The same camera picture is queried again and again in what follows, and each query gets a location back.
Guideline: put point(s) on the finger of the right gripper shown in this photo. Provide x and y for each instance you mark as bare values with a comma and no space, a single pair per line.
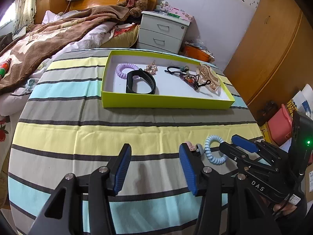
244,143
241,158

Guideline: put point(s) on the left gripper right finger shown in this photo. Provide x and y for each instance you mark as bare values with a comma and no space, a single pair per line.
192,166

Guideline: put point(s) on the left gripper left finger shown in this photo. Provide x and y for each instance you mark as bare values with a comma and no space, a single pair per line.
118,167

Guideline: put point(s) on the black smart wristband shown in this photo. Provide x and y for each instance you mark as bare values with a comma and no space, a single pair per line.
135,80

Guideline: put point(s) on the gold rhinestone brooch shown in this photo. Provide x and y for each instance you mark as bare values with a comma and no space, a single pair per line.
152,68

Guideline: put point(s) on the right hand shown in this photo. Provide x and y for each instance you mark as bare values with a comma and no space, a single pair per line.
286,209

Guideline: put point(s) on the pink plastic bin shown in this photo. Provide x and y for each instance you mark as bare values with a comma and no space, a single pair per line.
280,126

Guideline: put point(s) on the striped table cloth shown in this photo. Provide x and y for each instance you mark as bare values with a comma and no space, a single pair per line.
64,129

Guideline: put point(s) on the translucent pink hair claw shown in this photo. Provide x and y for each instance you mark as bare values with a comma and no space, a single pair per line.
208,78

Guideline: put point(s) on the wooden wardrobe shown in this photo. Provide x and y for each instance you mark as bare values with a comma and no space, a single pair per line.
274,59

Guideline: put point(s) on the green shallow box tray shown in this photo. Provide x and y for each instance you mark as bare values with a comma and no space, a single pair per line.
171,90

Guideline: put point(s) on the orange storage bin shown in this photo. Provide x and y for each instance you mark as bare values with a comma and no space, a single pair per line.
197,53

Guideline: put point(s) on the white three-drawer nightstand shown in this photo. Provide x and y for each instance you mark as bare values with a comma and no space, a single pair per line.
160,32

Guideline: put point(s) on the brown fleece blanket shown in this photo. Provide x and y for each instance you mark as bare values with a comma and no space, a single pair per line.
42,41

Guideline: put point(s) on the pink floral box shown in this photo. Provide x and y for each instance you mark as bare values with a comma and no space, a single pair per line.
181,14

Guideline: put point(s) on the floral curtain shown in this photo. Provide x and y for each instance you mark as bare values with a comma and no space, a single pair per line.
25,10

